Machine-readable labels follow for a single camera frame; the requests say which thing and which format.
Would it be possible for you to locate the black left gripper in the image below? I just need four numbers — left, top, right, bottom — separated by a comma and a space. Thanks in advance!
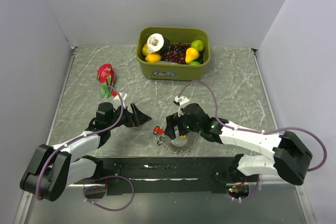
107, 103, 151, 130

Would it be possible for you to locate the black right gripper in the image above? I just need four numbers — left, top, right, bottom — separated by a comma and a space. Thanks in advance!
164, 112, 202, 140

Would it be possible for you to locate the red tag key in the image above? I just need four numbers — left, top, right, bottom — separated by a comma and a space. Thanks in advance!
153, 126, 164, 135

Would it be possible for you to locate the large silver toothed keyring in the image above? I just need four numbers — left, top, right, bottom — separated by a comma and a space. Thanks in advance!
156, 134, 196, 155

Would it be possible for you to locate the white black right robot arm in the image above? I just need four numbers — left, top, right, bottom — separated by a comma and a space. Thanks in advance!
164, 103, 312, 185

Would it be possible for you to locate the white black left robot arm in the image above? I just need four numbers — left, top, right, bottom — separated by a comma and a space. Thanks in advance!
19, 102, 151, 201

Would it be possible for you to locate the red dragon fruit toy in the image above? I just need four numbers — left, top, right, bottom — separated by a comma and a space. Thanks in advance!
97, 63, 115, 98

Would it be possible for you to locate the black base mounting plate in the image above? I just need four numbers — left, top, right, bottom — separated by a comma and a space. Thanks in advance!
80, 157, 258, 196

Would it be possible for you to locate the green fruit toy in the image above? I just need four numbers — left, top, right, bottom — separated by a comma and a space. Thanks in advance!
189, 61, 201, 66

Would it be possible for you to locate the orange yellow mango toy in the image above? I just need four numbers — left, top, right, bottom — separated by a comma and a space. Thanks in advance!
145, 53, 161, 63

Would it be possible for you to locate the olive green plastic bin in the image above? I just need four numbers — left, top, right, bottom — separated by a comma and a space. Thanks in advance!
136, 26, 211, 81

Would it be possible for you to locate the dark red grape bunch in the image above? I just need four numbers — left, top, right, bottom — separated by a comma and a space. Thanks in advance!
161, 43, 190, 65

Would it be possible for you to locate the yellow lemon toy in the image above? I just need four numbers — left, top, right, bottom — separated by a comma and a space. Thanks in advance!
141, 44, 149, 57

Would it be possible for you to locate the yellow pear toy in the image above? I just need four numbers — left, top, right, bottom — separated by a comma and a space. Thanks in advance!
185, 47, 200, 64

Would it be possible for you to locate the white black cylinder roll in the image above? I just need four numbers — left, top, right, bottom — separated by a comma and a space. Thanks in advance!
146, 33, 171, 55

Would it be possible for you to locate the green lime toy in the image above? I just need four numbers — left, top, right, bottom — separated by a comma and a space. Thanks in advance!
191, 40, 205, 52

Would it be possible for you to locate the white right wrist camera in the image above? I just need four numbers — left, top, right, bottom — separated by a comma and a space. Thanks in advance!
174, 96, 190, 117

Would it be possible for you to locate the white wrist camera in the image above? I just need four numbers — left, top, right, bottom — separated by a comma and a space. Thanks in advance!
174, 96, 190, 117
111, 91, 128, 106

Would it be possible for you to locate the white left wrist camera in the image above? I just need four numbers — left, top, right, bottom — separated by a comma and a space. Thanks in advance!
111, 91, 128, 106

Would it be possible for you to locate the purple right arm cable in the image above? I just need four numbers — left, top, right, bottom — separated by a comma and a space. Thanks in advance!
178, 80, 328, 172

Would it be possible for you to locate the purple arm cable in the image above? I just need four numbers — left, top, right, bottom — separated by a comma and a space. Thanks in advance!
178, 80, 328, 172
35, 85, 125, 200

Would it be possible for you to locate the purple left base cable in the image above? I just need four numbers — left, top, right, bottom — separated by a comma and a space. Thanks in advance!
82, 175, 135, 212

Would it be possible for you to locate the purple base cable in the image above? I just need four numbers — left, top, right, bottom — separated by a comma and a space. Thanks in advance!
82, 175, 135, 212
230, 176, 263, 204

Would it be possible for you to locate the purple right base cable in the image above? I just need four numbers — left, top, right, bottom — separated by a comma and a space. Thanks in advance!
230, 176, 263, 204

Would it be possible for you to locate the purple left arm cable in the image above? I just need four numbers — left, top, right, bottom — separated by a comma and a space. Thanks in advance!
35, 85, 125, 200

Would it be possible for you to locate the aluminium rail frame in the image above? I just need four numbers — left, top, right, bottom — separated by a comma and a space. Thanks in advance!
14, 192, 79, 224

